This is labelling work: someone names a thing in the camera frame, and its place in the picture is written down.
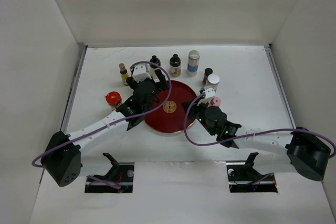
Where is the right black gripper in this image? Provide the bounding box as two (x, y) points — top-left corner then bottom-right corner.
(181, 96), (216, 136)

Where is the black cap brown spice bottle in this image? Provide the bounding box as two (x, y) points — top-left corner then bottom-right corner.
(169, 54), (181, 77)

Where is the black cap white salt bottle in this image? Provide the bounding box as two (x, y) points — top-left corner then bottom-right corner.
(149, 55), (161, 79)

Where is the pink lid spice jar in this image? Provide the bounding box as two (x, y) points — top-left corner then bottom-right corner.
(210, 97), (221, 107)

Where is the silver lid spice jar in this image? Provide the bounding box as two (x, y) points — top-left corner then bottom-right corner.
(205, 73), (220, 91)

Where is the blue label silver lid jar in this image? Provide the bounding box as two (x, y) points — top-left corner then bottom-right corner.
(186, 50), (200, 77)

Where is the yellow label small bottle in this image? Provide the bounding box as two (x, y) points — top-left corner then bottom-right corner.
(119, 63), (129, 86)

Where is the black cap pepper jar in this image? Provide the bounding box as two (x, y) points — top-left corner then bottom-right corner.
(203, 68), (213, 85)

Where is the red lid sauce jar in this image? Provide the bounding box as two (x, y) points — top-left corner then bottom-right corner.
(105, 91), (122, 111)

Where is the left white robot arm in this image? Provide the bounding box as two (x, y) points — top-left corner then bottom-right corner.
(39, 62), (172, 188)

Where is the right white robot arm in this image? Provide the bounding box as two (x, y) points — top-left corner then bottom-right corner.
(182, 101), (335, 182)

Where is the round red lacquer tray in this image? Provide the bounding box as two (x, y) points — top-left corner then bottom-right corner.
(145, 80), (197, 133)

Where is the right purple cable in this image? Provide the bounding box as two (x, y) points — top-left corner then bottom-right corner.
(183, 91), (336, 159)

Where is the purple cable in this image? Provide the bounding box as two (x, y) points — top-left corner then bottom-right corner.
(31, 61), (173, 167)
(183, 91), (336, 159)

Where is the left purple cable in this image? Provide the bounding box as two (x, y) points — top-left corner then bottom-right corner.
(31, 61), (173, 167)

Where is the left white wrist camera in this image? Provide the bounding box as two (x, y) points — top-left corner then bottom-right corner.
(132, 64), (151, 82)

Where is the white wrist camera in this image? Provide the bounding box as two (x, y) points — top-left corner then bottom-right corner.
(132, 64), (151, 82)
(202, 86), (216, 103)

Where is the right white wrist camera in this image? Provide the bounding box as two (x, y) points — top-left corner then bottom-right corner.
(202, 86), (216, 103)

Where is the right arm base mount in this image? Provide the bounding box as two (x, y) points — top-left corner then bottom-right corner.
(226, 153), (278, 193)

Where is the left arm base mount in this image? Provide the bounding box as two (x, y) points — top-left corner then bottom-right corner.
(85, 153), (135, 194)

